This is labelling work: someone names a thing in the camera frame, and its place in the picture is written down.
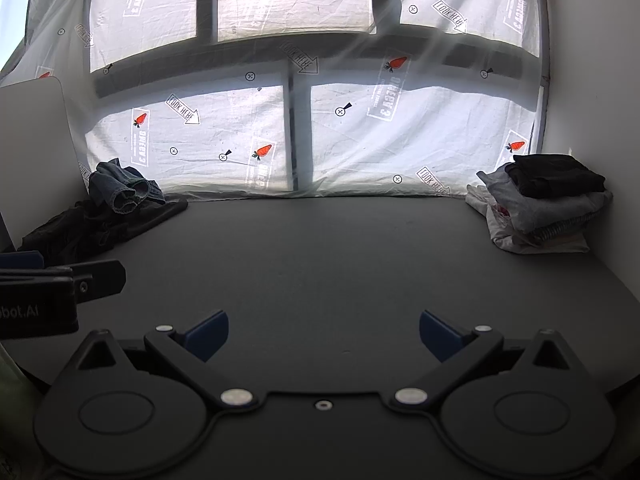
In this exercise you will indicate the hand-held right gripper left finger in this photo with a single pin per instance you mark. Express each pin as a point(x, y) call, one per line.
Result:
point(207, 332)

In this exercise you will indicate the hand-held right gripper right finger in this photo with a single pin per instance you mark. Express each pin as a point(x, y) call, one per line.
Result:
point(440, 332)

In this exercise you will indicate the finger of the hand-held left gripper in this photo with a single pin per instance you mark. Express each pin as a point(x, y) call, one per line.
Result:
point(102, 280)
point(20, 260)

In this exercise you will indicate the blue denim jeans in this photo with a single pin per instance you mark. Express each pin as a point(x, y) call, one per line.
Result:
point(125, 185)

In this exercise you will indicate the black crumpled garment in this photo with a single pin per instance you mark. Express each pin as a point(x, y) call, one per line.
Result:
point(95, 232)

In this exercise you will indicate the white board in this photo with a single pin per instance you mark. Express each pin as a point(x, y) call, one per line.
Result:
point(35, 160)

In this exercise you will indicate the red folded garment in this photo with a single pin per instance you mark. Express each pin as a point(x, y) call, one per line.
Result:
point(500, 210)

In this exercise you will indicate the striped folded garment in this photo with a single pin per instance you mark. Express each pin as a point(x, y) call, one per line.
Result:
point(565, 229)

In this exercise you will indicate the black folded garment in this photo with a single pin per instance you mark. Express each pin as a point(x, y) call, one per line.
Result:
point(555, 175)

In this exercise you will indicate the white printed curtain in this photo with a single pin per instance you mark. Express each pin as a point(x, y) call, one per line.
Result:
point(310, 75)

